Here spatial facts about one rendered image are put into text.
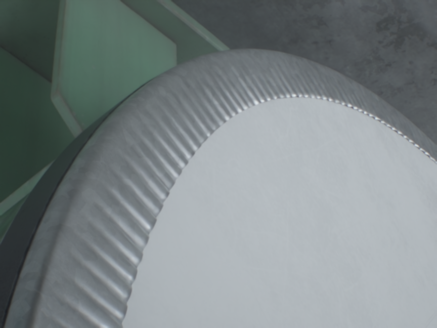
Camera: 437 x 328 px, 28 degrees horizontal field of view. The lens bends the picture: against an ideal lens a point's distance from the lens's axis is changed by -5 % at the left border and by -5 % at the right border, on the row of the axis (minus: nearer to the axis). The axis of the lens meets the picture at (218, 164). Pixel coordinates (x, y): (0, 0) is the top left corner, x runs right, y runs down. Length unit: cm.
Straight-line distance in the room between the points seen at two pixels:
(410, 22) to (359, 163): 41
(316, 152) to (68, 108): 25
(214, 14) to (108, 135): 62
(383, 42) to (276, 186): 57
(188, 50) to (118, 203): 65
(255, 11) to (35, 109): 28
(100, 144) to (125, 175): 2
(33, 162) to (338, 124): 37
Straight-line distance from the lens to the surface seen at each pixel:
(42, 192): 42
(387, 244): 68
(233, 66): 61
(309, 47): 109
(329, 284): 55
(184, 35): 103
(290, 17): 106
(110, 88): 87
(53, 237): 37
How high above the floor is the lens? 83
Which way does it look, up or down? 43 degrees down
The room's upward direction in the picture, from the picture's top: 173 degrees clockwise
